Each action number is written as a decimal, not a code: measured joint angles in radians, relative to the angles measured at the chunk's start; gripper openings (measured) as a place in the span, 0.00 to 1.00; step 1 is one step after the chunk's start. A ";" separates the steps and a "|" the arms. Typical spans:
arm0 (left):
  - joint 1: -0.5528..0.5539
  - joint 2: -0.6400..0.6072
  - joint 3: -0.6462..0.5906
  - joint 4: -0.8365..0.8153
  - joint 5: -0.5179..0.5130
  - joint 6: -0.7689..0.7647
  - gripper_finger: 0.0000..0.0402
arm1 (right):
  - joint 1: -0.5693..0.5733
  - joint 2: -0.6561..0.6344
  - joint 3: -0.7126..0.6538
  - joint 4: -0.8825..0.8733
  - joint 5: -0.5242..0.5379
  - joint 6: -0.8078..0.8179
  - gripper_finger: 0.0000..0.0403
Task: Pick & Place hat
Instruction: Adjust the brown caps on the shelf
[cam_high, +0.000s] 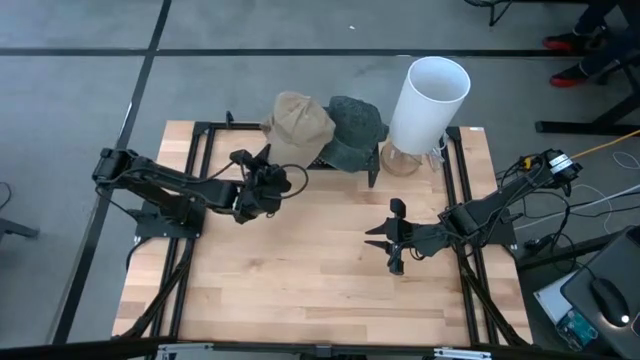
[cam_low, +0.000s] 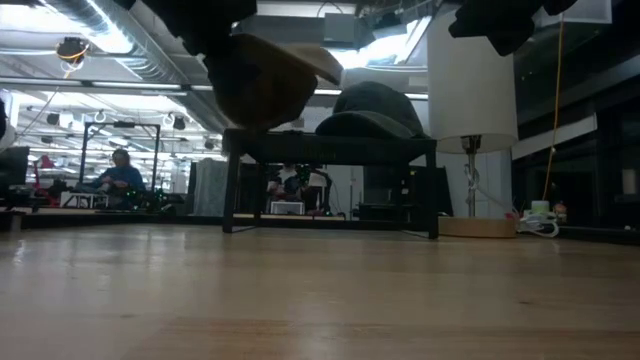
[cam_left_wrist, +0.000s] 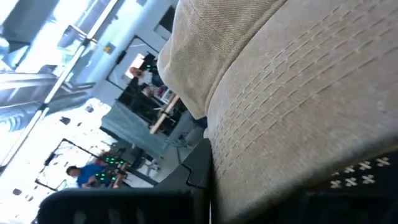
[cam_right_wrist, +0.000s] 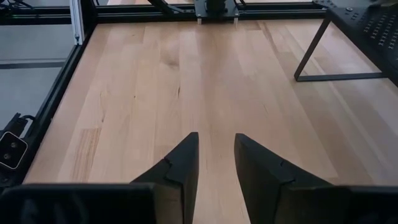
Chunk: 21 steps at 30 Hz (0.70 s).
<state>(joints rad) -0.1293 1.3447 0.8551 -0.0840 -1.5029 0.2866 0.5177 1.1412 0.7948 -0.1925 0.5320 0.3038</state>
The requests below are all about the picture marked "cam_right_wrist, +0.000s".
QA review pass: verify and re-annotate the black perforated metal stand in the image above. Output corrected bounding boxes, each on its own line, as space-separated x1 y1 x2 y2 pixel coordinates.
293 5 398 88

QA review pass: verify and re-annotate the silver aluminium bracket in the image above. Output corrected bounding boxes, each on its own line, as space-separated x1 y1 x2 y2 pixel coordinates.
69 0 85 46

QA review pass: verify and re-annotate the black aluminium table frame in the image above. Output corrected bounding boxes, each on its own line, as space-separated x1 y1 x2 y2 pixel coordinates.
0 0 327 194

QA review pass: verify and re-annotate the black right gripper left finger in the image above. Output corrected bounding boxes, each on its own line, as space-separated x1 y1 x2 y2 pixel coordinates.
0 132 200 224

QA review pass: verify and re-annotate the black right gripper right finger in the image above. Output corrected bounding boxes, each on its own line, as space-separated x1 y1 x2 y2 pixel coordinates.
234 133 398 224

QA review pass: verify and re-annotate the small table-level camera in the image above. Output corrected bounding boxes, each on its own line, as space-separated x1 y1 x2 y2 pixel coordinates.
0 130 29 170

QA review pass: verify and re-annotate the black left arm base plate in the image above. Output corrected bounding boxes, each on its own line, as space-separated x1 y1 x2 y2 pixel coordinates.
194 0 240 20

